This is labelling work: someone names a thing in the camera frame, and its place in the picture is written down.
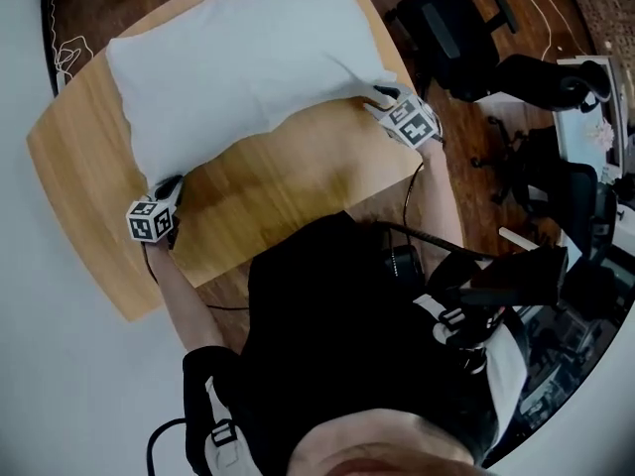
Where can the person's black shirt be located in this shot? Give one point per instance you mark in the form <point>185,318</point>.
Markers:
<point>337,325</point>

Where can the black round device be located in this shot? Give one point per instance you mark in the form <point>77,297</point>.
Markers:
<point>402,265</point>

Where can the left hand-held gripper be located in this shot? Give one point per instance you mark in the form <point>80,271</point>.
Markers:
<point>149,221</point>

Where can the white desk with monitor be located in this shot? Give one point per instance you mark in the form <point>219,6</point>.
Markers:
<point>580,122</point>

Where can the person's face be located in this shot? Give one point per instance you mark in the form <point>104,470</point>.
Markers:
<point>382,444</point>

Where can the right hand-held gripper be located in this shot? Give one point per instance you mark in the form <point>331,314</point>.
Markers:
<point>412,122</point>

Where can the person's left forearm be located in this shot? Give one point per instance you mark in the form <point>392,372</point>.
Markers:
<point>183,295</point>

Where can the pale crumpled cloth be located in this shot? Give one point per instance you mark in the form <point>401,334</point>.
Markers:
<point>605,132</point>

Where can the black office chair with headrest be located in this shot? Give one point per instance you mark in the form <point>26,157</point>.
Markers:
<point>446,42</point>

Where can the white pillowcase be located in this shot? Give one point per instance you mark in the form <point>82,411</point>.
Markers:
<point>238,67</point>

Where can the person's right forearm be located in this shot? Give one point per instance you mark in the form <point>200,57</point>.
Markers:
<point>441,191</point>

